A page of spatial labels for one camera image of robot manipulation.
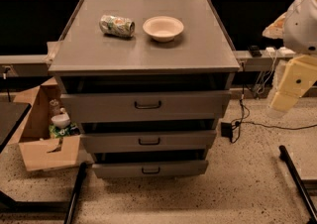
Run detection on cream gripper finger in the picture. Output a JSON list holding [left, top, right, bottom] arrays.
[[266, 91, 298, 118]]

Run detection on grey bottom drawer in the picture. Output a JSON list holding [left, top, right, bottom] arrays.
[[92, 160, 208, 178]]

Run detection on grey drawer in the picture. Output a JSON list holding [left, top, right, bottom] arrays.
[[61, 91, 231, 123], [81, 130, 216, 154], [92, 160, 208, 178]]

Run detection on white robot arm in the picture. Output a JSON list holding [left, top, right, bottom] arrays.
[[263, 0, 317, 118]]

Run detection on grey drawer cabinet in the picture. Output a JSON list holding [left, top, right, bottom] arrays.
[[48, 0, 241, 127]]

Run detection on grey middle drawer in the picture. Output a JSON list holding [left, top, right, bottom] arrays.
[[81, 130, 216, 154]]

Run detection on grey top drawer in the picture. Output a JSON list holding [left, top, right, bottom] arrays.
[[61, 91, 231, 123]]

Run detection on open cardboard box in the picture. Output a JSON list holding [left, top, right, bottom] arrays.
[[11, 78, 92, 171]]

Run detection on white power strip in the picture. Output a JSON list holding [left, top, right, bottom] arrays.
[[277, 47, 295, 56]]

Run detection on small black device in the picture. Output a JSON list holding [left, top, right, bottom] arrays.
[[249, 46, 262, 57]]

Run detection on black right base leg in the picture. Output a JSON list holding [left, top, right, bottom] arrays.
[[278, 145, 317, 224]]

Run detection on black base leg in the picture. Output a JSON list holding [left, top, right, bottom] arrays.
[[278, 145, 317, 224], [63, 163, 87, 224]]

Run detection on black power adapter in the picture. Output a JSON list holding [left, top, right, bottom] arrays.
[[221, 122, 233, 139]]

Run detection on white paper bowl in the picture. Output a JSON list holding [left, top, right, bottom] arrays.
[[143, 16, 184, 43]]

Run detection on crushed green drink can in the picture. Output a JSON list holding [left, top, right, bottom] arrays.
[[99, 15, 135, 38]]

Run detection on black left base leg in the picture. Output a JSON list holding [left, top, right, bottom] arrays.
[[63, 163, 87, 224]]

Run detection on green snack bag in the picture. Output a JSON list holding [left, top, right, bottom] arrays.
[[49, 123, 80, 138]]

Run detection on white bowl in box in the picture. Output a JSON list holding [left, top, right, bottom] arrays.
[[52, 113, 70, 129]]

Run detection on clear plastic bottle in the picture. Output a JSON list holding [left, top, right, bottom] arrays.
[[50, 99, 61, 116]]

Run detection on white hanging cables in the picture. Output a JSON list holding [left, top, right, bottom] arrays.
[[252, 47, 280, 99]]

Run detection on black floor cable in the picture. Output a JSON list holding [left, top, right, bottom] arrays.
[[229, 62, 317, 145]]

